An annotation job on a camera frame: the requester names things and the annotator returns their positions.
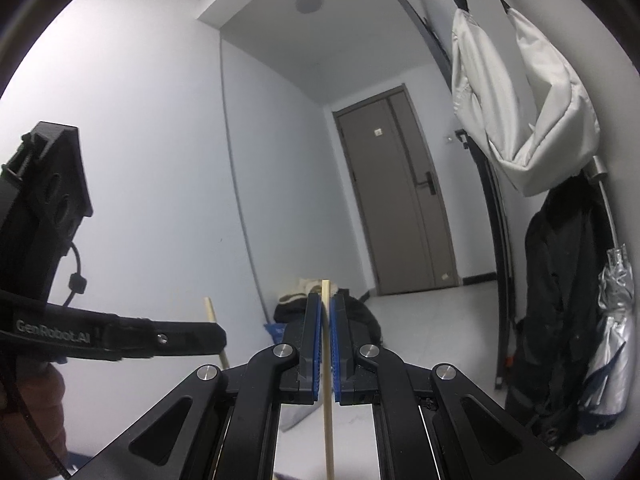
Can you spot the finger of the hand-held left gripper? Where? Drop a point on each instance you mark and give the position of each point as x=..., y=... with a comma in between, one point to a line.
x=190, y=337

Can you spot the silver folded umbrella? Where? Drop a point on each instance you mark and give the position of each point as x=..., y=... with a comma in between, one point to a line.
x=612, y=320

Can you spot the black bag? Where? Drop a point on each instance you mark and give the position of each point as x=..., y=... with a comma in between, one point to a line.
x=365, y=320

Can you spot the white hanging bag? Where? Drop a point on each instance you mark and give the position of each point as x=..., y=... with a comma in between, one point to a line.
x=525, y=110

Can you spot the brown door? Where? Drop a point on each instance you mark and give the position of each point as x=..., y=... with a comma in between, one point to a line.
x=390, y=210

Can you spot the wooden chopstick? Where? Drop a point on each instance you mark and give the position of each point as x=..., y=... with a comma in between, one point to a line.
x=212, y=317
x=327, y=435

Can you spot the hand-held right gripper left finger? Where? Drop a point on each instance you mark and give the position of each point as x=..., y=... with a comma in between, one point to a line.
x=314, y=340

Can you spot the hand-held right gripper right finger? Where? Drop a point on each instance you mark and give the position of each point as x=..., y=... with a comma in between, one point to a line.
x=336, y=340

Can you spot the person's left forearm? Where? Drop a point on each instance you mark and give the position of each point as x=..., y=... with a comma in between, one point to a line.
x=45, y=410

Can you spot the black hanging jacket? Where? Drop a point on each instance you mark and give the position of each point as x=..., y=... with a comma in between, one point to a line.
x=555, y=285

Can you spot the beige cloth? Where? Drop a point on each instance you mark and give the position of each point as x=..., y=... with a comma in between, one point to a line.
x=302, y=287

